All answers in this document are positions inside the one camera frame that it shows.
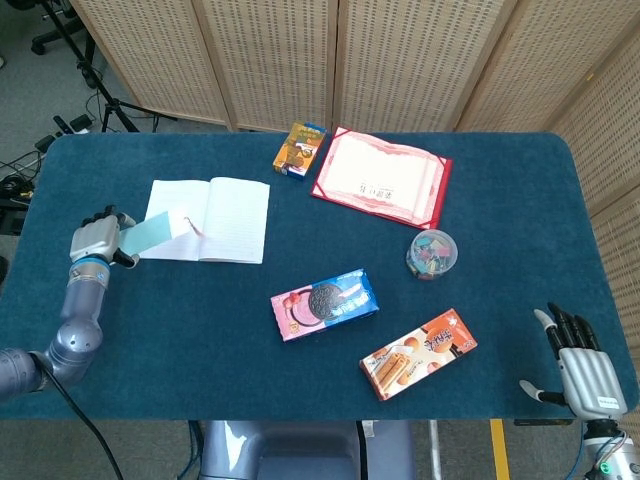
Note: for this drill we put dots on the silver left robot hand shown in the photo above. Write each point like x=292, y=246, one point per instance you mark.
x=95, y=240

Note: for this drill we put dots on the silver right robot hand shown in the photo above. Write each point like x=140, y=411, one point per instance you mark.
x=590, y=380

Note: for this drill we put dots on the blue bookmark with pink tassel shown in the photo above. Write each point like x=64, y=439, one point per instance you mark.
x=150, y=232

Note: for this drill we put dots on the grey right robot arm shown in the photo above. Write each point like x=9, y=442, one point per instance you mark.
x=612, y=455

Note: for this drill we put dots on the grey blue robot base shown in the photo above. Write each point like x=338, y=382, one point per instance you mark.
x=300, y=450

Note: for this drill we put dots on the black power strip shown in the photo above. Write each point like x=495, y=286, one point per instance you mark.
x=45, y=143

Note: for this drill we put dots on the dark blue table cloth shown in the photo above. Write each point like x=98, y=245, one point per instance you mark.
x=500, y=300

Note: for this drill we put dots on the black tripod stand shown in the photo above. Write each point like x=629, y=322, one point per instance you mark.
x=111, y=107

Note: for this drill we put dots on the open white notebook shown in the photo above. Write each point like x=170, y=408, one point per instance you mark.
x=230, y=220

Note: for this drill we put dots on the white table leg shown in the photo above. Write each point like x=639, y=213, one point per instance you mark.
x=435, y=450

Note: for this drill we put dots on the orange egg roll snack box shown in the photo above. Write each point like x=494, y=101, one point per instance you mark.
x=415, y=355

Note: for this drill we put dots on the clear tub of binder clips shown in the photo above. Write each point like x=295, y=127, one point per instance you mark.
x=431, y=255

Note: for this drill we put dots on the black chair base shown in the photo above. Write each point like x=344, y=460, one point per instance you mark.
x=50, y=37

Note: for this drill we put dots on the small orange blue card box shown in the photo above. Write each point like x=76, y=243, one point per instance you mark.
x=299, y=150

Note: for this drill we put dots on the blue pink Oreo cookie box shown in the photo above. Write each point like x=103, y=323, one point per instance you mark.
x=325, y=305

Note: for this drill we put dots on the woven wooden folding screen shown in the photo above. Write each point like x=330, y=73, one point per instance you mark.
x=280, y=60

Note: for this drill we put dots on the red open certificate folder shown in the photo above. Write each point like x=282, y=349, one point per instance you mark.
x=380, y=175

